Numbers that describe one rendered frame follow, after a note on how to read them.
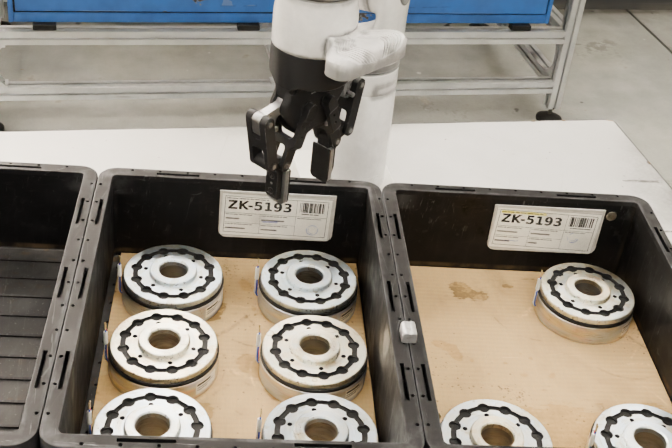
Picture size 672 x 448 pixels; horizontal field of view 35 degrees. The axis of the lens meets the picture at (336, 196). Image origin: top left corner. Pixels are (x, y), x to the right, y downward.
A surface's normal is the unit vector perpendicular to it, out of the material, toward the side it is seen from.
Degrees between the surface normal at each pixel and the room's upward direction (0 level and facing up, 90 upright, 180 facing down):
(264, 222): 90
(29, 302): 0
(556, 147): 0
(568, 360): 0
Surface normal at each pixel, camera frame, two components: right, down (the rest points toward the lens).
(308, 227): 0.06, 0.55
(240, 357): 0.10, -0.83
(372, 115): 0.36, 0.54
